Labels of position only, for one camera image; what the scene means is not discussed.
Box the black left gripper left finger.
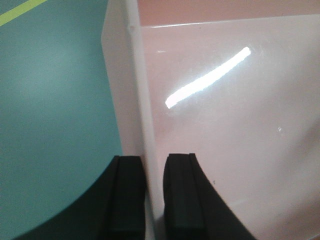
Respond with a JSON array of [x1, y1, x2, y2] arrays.
[[18, 155, 146, 240]]

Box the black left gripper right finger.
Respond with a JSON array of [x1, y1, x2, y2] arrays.
[[163, 153, 254, 240]]

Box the pink plastic bin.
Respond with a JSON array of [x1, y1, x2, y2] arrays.
[[101, 0, 320, 240]]

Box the yellow floor tape line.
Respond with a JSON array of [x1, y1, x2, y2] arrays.
[[0, 0, 47, 27]]

